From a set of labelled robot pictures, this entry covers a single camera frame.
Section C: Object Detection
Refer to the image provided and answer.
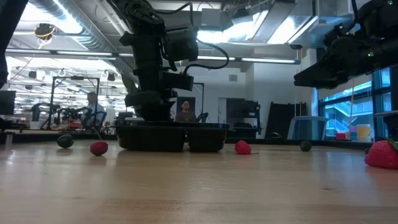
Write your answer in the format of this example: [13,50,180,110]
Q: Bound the long ceiling light bar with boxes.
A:
[197,55,302,65]
[5,49,135,58]

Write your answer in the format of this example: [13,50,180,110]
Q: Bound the large red strawberry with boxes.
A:
[364,136,398,170]

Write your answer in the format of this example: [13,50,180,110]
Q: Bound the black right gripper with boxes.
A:
[294,39,382,90]

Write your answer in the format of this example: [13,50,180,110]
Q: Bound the yellow white cup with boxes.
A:
[356,123,373,142]

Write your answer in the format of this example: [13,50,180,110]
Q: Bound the black equipment cabinet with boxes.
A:
[226,98,262,139]

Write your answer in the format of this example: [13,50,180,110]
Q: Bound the green snake plant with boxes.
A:
[121,73,140,94]

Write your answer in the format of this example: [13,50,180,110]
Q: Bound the white grey office chair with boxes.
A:
[287,115,330,141]

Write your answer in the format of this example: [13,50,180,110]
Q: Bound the small red fruit with stem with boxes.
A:
[90,126,109,157]

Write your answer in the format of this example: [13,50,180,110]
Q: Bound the small red strawberry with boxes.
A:
[234,139,259,156]

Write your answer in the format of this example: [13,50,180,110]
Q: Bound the ceiling cable reel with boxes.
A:
[33,22,57,41]

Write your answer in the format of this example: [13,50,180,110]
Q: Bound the black aluminium table frame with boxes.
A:
[0,130,398,151]

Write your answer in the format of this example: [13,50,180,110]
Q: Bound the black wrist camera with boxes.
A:
[161,72,195,92]
[323,24,358,48]

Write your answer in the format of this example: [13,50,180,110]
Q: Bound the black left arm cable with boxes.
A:
[155,1,231,72]

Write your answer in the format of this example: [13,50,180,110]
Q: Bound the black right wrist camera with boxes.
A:
[323,24,358,48]

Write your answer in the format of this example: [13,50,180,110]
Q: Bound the black leaning panel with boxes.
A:
[265,101,308,139]

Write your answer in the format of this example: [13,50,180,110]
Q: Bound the black background monitor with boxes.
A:
[0,90,17,116]

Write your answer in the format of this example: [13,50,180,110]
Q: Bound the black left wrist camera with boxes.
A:
[161,72,195,92]

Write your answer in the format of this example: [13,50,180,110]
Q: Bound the black divided plastic tray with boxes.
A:
[115,119,233,153]

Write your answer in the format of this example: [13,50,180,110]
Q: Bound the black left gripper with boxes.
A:
[124,62,178,123]

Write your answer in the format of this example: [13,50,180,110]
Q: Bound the black background station frame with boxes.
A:
[47,75,101,131]

